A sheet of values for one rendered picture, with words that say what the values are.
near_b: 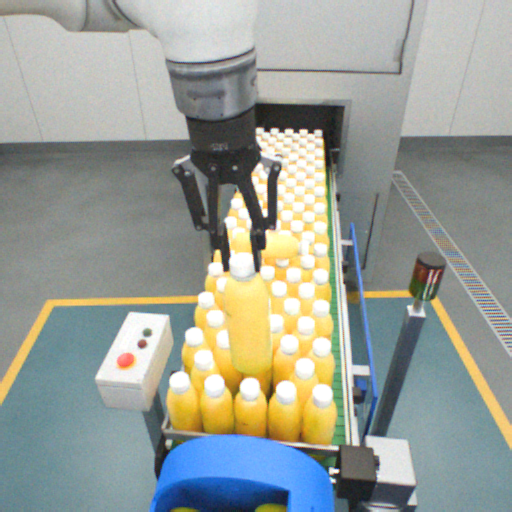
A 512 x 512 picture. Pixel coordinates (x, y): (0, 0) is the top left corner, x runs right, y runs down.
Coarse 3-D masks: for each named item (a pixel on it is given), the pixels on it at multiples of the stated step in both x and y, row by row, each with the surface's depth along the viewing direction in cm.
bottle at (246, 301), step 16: (256, 272) 60; (224, 288) 61; (240, 288) 59; (256, 288) 59; (224, 304) 61; (240, 304) 59; (256, 304) 60; (240, 320) 61; (256, 320) 61; (240, 336) 62; (256, 336) 63; (240, 352) 64; (256, 352) 64; (272, 352) 69; (240, 368) 67; (256, 368) 66
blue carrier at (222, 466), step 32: (192, 448) 60; (224, 448) 58; (256, 448) 58; (288, 448) 60; (160, 480) 62; (192, 480) 57; (224, 480) 67; (256, 480) 55; (288, 480) 56; (320, 480) 60
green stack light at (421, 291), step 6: (414, 282) 93; (420, 282) 92; (414, 288) 94; (420, 288) 92; (426, 288) 92; (432, 288) 92; (438, 288) 93; (414, 294) 94; (420, 294) 93; (426, 294) 93; (432, 294) 93; (426, 300) 94
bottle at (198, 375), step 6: (210, 366) 88; (216, 366) 90; (192, 372) 89; (198, 372) 88; (204, 372) 88; (210, 372) 88; (216, 372) 89; (192, 378) 89; (198, 378) 88; (204, 378) 88; (198, 384) 89; (204, 384) 88; (198, 390) 89
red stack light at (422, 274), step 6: (420, 264) 91; (414, 270) 93; (420, 270) 91; (426, 270) 89; (432, 270) 89; (438, 270) 89; (444, 270) 90; (414, 276) 93; (420, 276) 91; (426, 276) 90; (432, 276) 90; (438, 276) 90; (426, 282) 91; (432, 282) 91; (438, 282) 91
